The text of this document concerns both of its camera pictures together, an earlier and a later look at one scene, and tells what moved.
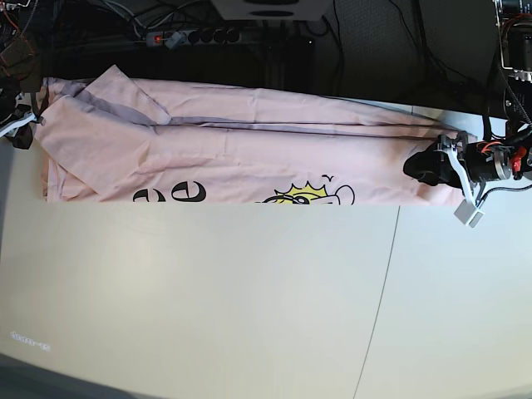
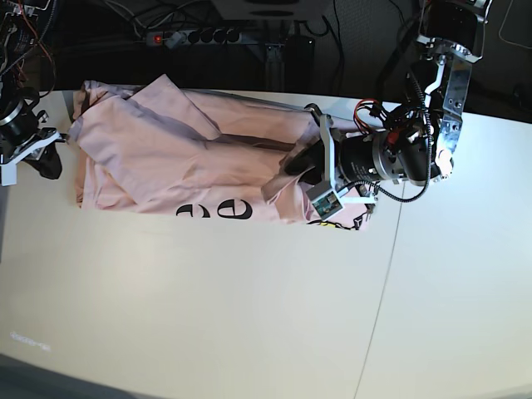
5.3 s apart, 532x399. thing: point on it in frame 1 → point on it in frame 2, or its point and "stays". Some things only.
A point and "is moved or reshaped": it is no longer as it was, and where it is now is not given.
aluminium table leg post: (275, 66) stays
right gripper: (484, 161) → (382, 154)
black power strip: (177, 39) stays
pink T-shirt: (108, 137) is moved or reshaped
